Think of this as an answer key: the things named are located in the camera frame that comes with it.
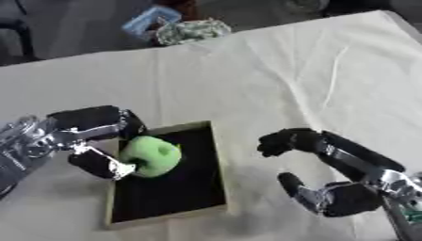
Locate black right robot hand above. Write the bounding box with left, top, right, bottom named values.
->
left=255, top=127, right=409, bottom=218

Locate blue bag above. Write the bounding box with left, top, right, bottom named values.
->
left=120, top=5, right=184, bottom=41

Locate camouflage bag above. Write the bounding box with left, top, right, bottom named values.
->
left=153, top=18, right=233, bottom=47

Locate green toy apple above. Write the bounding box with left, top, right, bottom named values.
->
left=119, top=135, right=184, bottom=179

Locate black chair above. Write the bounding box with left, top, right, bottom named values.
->
left=0, top=0, right=40, bottom=62

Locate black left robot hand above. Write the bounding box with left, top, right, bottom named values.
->
left=44, top=104, right=149, bottom=182

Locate tan box with black inside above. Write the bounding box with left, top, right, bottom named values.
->
left=104, top=120, right=230, bottom=230

